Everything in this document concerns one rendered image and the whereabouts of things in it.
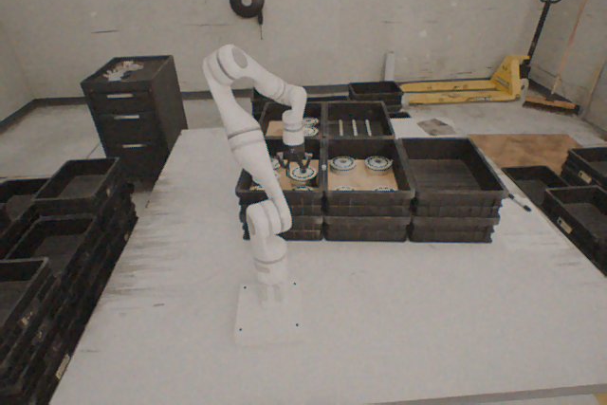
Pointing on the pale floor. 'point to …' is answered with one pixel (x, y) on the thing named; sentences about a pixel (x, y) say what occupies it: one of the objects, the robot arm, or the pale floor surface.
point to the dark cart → (137, 115)
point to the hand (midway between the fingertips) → (295, 174)
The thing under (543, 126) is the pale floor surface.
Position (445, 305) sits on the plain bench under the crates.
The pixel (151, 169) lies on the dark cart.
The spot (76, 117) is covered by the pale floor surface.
